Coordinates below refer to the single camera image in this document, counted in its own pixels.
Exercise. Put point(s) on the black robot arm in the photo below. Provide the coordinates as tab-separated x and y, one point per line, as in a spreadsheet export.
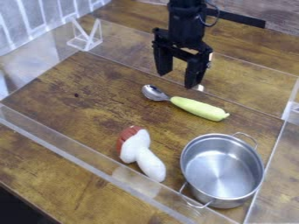
185	3

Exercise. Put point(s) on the black bar on table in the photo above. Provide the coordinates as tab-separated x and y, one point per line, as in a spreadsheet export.
209	9

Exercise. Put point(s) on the clear acrylic enclosure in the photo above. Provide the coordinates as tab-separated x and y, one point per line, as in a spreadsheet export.
60	123

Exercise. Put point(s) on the green handled metal spoon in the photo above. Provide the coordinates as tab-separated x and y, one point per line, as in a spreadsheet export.
194	107

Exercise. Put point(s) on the clear acrylic triangle bracket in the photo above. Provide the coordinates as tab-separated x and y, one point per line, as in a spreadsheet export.
85	41

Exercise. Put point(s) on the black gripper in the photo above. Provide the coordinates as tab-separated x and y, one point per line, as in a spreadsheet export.
180	41

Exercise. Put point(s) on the plush mushroom toy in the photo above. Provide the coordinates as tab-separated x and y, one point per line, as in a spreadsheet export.
132	147

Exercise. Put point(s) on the stainless steel pot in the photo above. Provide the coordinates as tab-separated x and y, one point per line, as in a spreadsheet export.
222	170

